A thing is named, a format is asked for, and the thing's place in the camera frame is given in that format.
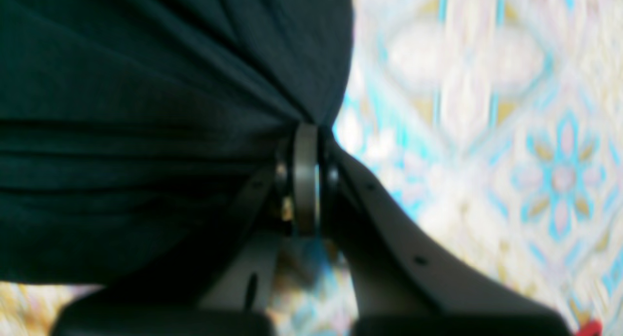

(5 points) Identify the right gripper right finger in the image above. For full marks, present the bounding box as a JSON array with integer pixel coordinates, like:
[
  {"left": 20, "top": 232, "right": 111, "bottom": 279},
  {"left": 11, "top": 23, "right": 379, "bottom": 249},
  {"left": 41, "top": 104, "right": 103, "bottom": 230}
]
[{"left": 319, "top": 131, "right": 570, "bottom": 336}]

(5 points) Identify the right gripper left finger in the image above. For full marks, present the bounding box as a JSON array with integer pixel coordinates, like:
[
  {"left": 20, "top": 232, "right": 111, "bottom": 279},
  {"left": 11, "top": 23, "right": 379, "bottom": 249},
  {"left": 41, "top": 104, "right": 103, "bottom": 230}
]
[{"left": 52, "top": 124, "right": 320, "bottom": 336}]

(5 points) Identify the black t-shirt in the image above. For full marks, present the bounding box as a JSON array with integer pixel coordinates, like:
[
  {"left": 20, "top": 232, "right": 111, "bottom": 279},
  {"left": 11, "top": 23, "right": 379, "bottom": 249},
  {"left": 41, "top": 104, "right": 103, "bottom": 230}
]
[{"left": 0, "top": 0, "right": 354, "bottom": 283}]

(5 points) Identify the patterned tablecloth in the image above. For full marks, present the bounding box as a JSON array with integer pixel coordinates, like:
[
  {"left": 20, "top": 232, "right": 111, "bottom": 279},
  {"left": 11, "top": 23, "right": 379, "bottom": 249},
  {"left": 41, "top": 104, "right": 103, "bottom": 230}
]
[{"left": 0, "top": 0, "right": 623, "bottom": 336}]

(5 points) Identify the lower right table clamp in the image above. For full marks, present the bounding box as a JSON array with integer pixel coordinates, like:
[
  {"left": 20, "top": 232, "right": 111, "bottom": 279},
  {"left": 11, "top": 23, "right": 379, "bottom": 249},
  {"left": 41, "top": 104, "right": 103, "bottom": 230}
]
[{"left": 574, "top": 319, "right": 603, "bottom": 336}]

